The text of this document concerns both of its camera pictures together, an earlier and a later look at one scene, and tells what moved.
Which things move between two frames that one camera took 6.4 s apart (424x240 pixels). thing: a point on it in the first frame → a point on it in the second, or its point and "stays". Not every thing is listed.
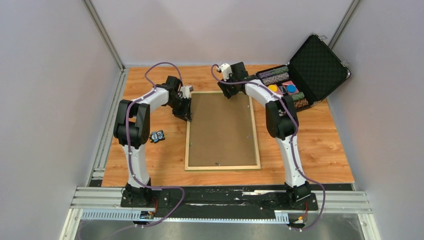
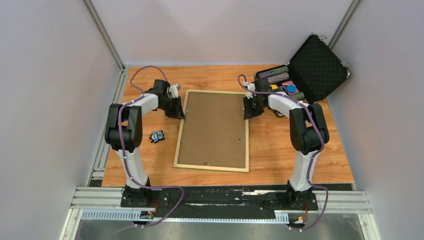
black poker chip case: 314,72 stays
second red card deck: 288,83 stays
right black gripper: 227,92 → 250,112
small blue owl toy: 156,137 stays
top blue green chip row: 273,72 stays
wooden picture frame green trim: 257,167 → 213,134
